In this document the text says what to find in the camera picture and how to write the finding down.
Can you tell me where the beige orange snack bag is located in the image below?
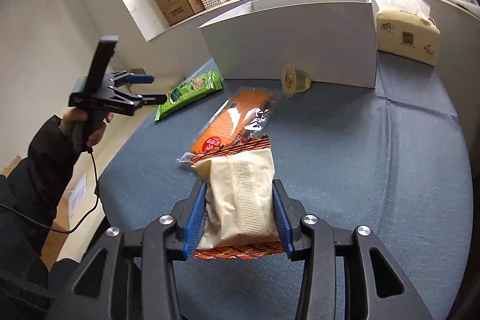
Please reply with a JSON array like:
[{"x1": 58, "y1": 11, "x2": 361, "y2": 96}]
[{"x1": 191, "y1": 136, "x2": 282, "y2": 260}]

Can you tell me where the orange cake snack packet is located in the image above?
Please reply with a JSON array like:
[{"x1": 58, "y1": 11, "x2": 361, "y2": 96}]
[{"x1": 176, "y1": 87, "x2": 281, "y2": 164}]

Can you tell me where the black sleeved left forearm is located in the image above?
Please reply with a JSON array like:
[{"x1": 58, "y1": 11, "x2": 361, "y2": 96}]
[{"x1": 1, "y1": 110, "x2": 85, "y2": 319}]

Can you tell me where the green snack packet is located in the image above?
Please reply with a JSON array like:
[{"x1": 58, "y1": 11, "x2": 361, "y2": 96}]
[{"x1": 154, "y1": 71, "x2": 223, "y2": 122}]

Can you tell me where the blue grey table cloth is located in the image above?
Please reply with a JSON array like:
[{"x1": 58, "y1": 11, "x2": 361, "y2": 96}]
[{"x1": 99, "y1": 53, "x2": 473, "y2": 319}]

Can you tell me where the yellow jelly cup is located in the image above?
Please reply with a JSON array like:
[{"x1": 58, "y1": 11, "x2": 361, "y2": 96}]
[{"x1": 281, "y1": 66, "x2": 312, "y2": 97}]

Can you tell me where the white open storage box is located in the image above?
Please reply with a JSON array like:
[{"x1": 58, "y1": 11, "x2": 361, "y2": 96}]
[{"x1": 199, "y1": 0, "x2": 377, "y2": 88}]

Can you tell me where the beige tissue pack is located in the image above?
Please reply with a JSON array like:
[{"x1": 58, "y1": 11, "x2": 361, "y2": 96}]
[{"x1": 374, "y1": 0, "x2": 440, "y2": 67}]

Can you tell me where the black cable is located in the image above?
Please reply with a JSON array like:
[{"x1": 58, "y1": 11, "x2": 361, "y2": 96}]
[{"x1": 0, "y1": 147, "x2": 102, "y2": 235}]

